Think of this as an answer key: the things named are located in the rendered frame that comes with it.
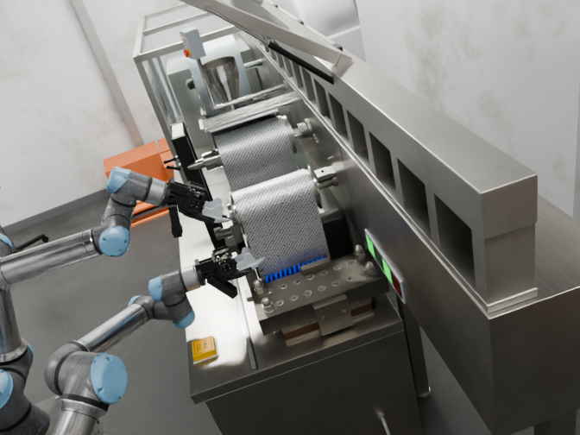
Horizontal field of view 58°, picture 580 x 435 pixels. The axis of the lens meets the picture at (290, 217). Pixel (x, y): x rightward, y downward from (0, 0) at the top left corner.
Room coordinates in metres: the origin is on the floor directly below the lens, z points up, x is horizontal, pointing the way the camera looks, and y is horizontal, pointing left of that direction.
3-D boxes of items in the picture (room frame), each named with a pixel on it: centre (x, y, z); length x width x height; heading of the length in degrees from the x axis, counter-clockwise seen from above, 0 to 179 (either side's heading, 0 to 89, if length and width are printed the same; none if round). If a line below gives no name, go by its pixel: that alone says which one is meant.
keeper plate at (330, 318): (1.16, -0.04, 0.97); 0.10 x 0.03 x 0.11; 94
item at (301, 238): (1.37, 0.03, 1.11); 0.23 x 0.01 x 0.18; 94
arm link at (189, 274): (1.34, 0.34, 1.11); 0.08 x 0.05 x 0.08; 4
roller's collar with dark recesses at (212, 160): (1.66, 0.20, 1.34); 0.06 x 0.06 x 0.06; 4
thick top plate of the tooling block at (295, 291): (1.25, -0.02, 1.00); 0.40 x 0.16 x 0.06; 94
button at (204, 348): (1.24, 0.37, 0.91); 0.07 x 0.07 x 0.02; 4
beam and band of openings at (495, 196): (2.09, -0.17, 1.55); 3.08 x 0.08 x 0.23; 4
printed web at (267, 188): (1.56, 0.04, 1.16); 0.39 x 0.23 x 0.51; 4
